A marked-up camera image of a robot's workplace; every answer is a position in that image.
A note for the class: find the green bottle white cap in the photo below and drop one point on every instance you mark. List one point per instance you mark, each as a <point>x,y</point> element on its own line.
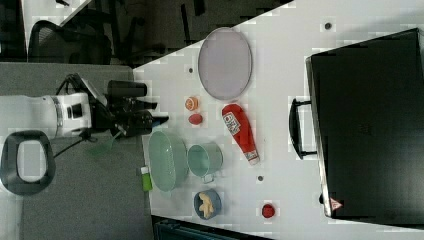
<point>146,179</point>

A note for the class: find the dark blue crate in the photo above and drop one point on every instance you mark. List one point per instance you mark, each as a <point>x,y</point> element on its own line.
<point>177,230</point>

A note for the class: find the grey round plate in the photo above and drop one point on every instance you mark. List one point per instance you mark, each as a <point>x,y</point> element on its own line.
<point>225,64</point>

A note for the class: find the green oval strainer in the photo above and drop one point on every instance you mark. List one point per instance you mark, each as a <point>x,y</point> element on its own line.
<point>168,160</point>

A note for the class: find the yellow food in bowl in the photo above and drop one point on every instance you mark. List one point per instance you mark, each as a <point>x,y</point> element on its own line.
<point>206,207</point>

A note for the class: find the black toaster oven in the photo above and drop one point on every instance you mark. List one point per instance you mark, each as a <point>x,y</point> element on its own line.
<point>366,101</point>

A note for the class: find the black cylinder cup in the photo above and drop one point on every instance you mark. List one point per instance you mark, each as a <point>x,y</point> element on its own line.
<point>117,89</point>

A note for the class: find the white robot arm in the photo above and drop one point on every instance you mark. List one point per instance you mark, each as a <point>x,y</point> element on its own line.
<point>29,124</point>

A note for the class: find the black office chair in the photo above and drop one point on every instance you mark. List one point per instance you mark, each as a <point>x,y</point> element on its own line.
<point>50,43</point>

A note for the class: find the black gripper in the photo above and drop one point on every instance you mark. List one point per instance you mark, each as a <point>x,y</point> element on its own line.
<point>124,121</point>

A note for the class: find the blue bowl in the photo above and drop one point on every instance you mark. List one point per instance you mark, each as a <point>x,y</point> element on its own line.
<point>216,201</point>

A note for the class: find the red tomato toy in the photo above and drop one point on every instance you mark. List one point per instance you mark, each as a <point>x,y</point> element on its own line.
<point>196,119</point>

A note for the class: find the red ketchup bottle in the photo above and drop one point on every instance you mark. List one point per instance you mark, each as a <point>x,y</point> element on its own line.
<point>239,127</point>

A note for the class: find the green metal pot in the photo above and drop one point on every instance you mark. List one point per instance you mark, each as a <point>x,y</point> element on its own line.
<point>204,160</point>

